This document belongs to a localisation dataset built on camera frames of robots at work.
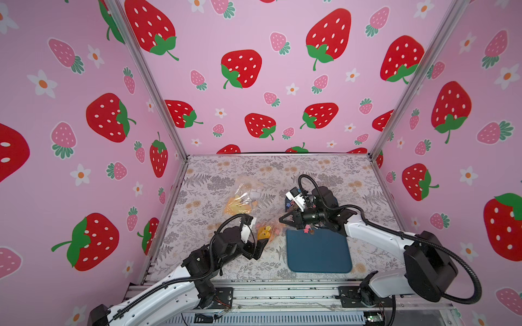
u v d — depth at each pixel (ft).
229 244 1.79
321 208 2.14
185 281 1.65
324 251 2.84
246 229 2.14
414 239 1.49
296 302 2.40
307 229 2.96
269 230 2.61
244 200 3.30
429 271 1.37
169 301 1.61
